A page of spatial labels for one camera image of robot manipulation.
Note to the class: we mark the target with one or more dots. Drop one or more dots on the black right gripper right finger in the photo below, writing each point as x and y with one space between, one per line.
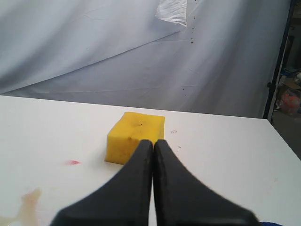
182 200

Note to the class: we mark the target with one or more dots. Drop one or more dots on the yellow sponge block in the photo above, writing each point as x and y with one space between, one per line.
126 134

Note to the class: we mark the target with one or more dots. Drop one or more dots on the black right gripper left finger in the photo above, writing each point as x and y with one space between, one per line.
123 201

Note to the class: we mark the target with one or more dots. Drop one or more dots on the brown liquid stain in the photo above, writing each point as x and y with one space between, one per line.
27 214

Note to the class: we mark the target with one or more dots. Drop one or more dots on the background clutter of boxes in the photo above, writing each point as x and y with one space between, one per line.
288 98

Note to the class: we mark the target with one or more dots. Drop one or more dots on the white backdrop cloth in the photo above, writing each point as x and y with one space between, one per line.
203 56

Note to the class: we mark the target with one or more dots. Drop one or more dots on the black backdrop stand pole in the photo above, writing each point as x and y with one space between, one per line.
272 85

